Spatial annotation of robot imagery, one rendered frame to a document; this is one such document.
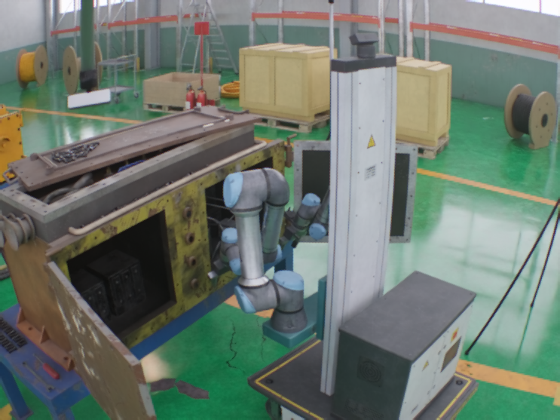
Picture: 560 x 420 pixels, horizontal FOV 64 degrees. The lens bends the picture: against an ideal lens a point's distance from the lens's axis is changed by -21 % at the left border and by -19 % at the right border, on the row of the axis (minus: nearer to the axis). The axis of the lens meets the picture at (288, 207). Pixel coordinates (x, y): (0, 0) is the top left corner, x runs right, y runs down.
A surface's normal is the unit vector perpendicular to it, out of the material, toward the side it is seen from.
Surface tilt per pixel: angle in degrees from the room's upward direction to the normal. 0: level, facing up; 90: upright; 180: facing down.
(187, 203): 90
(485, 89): 90
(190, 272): 90
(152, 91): 90
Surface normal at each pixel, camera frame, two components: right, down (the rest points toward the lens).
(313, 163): -0.05, 0.40
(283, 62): -0.58, 0.33
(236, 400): 0.00, -0.91
